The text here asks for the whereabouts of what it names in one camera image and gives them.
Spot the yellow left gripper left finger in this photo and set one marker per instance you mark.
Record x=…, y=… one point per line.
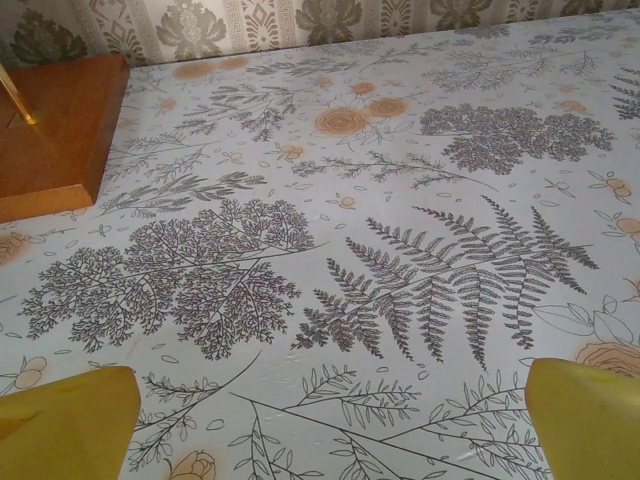
x=65, y=430

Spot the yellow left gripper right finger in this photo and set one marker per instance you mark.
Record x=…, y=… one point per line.
x=590, y=430

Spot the wooden stand base block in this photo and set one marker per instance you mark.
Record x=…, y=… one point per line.
x=65, y=135

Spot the floral tablecloth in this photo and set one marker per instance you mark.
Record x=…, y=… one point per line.
x=320, y=200

